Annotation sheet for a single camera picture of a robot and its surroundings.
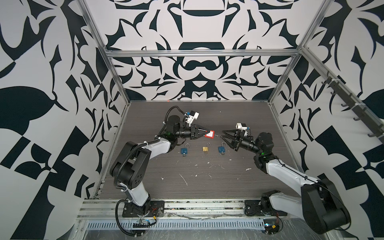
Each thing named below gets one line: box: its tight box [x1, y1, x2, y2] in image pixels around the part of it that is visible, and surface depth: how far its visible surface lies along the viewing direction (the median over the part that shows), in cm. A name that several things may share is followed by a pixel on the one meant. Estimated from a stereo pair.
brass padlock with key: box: [202, 142, 212, 156], surface depth 96 cm
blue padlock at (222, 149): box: [218, 141, 227, 153], surface depth 96 cm
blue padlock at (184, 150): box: [180, 143, 191, 155], surface depth 96 cm
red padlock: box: [204, 130, 215, 139], surface depth 78 cm
